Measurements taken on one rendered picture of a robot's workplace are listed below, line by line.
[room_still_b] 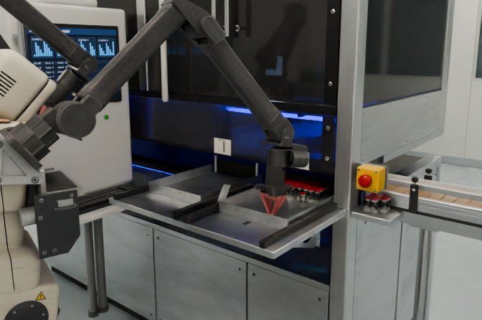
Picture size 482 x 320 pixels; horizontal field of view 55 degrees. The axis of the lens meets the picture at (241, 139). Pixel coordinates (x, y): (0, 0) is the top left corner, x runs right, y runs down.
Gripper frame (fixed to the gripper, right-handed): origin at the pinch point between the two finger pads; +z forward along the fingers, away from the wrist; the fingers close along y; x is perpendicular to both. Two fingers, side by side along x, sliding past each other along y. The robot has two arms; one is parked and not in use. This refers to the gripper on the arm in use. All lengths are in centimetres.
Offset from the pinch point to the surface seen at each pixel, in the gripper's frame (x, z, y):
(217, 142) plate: 43, -17, 23
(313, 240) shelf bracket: -1.6, 11.3, 25.1
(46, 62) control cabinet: 88, -41, -23
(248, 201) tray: 17.9, 0.5, 12.7
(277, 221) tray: -2.7, 1.0, -0.8
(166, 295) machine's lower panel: 76, 58, 36
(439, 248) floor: 7, 54, 232
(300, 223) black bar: -8.5, 0.8, 2.9
